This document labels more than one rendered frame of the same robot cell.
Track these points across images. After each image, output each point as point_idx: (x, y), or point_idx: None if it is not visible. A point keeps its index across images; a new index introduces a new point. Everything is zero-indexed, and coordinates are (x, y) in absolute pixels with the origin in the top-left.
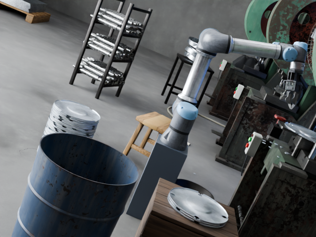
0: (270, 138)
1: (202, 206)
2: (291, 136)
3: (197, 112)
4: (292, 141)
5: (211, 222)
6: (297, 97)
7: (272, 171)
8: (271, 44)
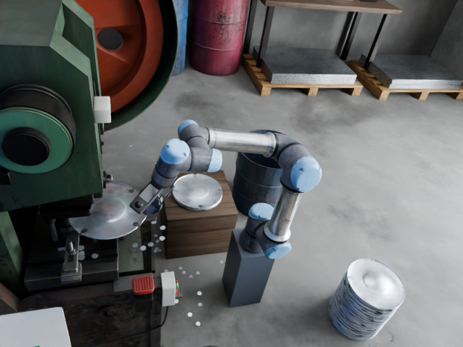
0: (149, 272)
1: (194, 188)
2: (118, 269)
3: (251, 208)
4: (118, 259)
5: (183, 178)
6: None
7: None
8: (220, 129)
